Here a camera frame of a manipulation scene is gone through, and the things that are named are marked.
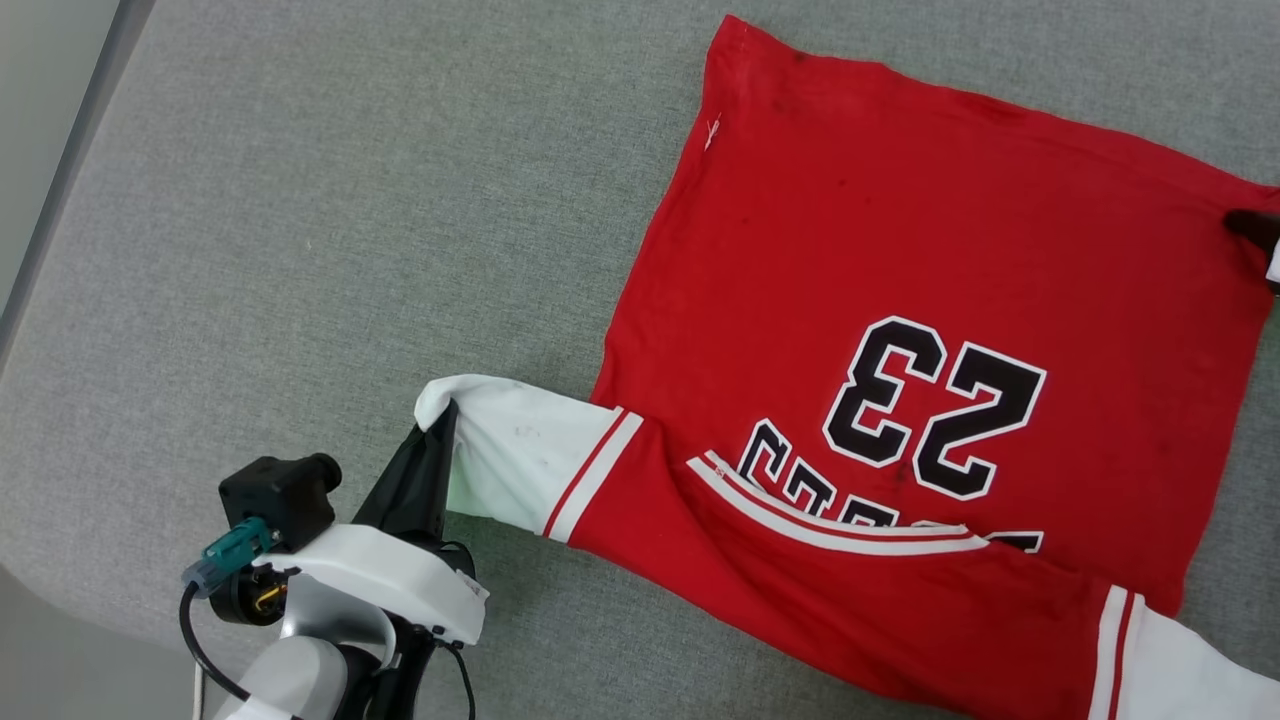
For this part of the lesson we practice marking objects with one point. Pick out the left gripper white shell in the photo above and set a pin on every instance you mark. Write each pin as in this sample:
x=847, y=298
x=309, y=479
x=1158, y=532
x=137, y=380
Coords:
x=400, y=580

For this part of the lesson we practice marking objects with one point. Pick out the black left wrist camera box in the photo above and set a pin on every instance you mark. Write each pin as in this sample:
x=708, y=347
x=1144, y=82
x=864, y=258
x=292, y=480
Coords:
x=280, y=495

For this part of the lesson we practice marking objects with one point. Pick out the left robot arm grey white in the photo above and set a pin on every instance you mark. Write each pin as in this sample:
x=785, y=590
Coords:
x=300, y=680

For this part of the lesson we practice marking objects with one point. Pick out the red and white jersey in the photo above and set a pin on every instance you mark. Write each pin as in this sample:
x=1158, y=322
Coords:
x=900, y=250

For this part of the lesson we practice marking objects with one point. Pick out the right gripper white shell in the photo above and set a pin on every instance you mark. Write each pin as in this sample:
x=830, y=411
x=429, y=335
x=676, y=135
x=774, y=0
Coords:
x=1274, y=265

